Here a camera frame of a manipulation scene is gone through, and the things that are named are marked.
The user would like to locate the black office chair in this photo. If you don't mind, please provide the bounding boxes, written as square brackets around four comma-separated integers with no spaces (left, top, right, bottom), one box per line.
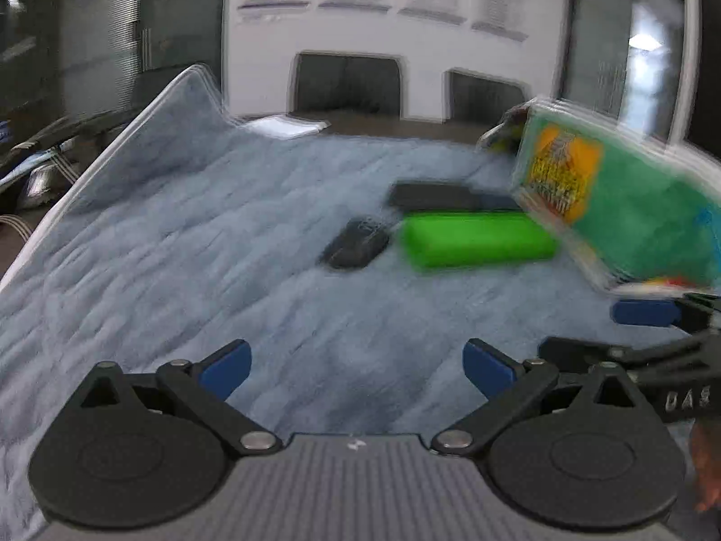
[445,69,528,124]
[290,52,405,119]

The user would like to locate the glass partition door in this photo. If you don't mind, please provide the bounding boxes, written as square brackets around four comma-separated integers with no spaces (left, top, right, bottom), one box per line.
[135,0,227,115]

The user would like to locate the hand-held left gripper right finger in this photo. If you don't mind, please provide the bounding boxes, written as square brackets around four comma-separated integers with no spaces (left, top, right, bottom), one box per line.
[431,338,657,457]

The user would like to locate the dark wooden table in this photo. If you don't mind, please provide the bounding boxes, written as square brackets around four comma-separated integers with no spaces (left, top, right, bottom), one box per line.
[242,110,497,145]

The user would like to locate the black key fob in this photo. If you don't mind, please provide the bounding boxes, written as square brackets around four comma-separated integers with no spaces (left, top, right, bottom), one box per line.
[320,217,391,270]

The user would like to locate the green power bank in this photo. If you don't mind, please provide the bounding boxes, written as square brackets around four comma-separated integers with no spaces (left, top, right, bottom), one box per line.
[399,210,558,270]

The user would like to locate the white paper sheet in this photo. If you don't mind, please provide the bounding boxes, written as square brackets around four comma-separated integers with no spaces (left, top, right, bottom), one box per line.
[243,115,331,139]

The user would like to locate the person's right hand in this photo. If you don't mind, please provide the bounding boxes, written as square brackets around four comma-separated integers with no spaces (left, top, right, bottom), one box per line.
[690,422,721,513]

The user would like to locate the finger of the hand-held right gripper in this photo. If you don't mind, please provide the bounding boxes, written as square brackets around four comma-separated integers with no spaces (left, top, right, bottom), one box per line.
[538,334,721,376]
[611,293,721,333]

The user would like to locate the navy blue power bank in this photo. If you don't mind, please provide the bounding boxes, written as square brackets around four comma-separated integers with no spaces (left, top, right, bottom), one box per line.
[386,180,526,213]

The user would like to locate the blue-grey fleece blanket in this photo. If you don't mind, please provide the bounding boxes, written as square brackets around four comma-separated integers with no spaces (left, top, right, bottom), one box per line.
[0,64,721,541]

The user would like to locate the green printed bag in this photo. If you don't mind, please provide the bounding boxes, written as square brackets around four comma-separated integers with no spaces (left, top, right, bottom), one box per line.
[478,97,721,297]

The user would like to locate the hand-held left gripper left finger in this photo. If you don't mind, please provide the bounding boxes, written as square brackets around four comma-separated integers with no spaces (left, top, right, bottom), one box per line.
[73,339,283,457]

